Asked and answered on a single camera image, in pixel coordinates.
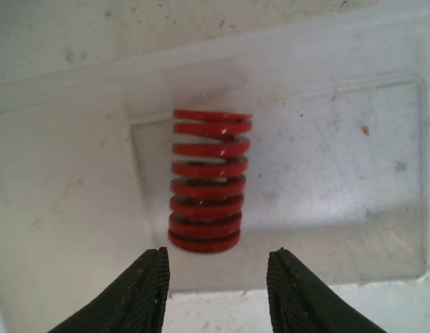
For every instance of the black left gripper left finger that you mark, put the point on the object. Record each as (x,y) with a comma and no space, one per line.
(134,302)

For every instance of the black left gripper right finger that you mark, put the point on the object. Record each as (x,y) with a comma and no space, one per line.
(299,301)

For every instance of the clear plastic spring box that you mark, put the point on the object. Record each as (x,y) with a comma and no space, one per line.
(314,137)

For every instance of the long thin red spring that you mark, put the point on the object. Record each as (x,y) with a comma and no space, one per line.
(207,201)

